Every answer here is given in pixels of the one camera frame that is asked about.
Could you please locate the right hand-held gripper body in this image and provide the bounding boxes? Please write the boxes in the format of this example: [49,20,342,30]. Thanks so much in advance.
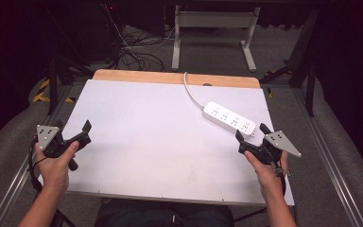
[237,130,303,166]

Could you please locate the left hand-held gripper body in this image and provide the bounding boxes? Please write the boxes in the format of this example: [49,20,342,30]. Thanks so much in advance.
[36,124,93,172]

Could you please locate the person's left hand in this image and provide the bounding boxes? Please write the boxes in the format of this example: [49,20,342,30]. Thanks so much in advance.
[34,140,80,193]

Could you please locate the person's right hand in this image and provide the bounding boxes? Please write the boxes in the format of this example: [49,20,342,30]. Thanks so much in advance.
[243,149,290,199]

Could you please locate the white power strip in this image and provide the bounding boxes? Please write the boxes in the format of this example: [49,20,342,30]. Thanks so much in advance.
[201,100,257,138]

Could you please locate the yellow black floor tape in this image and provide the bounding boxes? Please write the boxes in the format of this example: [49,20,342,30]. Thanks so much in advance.
[32,79,77,104]

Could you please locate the black metal stand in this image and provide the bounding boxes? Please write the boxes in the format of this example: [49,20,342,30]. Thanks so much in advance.
[42,6,95,116]
[259,8,319,118]

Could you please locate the white table board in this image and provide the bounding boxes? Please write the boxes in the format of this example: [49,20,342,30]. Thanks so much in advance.
[37,79,296,207]

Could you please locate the person's dark pants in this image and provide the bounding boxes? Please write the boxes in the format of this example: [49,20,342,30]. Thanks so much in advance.
[94,198,235,227]

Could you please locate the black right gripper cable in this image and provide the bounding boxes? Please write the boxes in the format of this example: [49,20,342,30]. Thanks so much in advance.
[266,148,295,197]

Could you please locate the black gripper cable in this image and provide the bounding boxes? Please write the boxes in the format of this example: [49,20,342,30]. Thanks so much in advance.
[266,148,295,197]
[27,137,49,194]

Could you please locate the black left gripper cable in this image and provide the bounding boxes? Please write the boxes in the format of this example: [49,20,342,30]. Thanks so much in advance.
[27,137,49,194]

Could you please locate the aluminium floor rail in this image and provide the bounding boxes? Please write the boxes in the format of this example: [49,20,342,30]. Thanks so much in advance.
[0,84,74,227]
[291,88,363,227]

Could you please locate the white power strip cable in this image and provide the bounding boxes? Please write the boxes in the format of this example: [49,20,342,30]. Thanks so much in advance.
[182,71,207,109]

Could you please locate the black floor cables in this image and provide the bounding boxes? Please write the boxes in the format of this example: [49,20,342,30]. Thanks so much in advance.
[102,3,228,73]

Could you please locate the white metal stand frame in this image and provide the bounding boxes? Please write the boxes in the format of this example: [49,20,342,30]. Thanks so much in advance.
[171,4,262,73]

